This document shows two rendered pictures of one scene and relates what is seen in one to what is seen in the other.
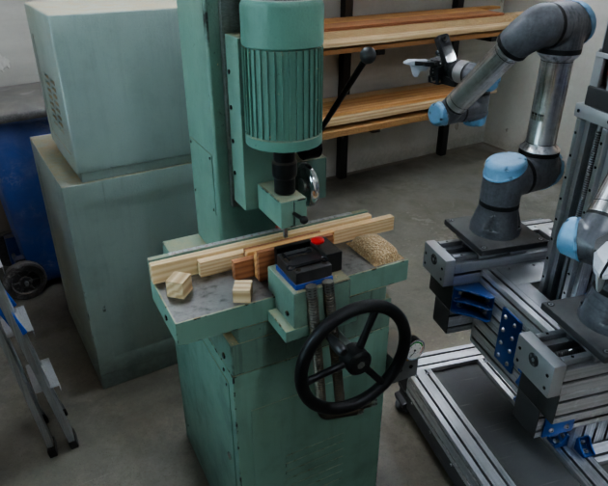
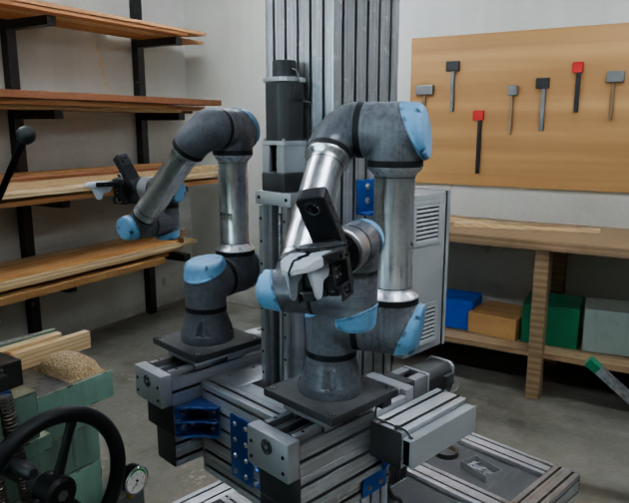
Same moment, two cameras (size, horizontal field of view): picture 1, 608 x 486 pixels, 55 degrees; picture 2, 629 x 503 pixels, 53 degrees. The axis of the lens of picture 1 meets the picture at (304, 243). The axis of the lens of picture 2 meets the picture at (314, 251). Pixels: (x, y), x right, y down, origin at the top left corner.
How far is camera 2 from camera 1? 22 cm
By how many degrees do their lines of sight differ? 31
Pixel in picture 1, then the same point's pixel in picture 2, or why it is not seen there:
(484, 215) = (194, 321)
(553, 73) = (232, 173)
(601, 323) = (321, 389)
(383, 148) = (85, 313)
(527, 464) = not seen: outside the picture
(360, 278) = (53, 399)
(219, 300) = not seen: outside the picture
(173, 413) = not seen: outside the picture
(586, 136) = (271, 220)
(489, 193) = (194, 296)
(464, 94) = (151, 203)
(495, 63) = (175, 166)
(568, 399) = (311, 482)
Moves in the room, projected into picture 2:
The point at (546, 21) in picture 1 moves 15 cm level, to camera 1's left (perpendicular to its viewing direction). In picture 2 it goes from (214, 122) to (158, 122)
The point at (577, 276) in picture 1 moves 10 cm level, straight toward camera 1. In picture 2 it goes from (294, 359) to (292, 374)
